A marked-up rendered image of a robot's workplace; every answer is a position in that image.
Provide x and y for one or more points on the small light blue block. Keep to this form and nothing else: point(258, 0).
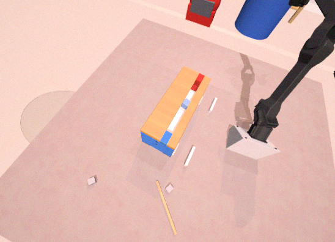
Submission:
point(185, 104)

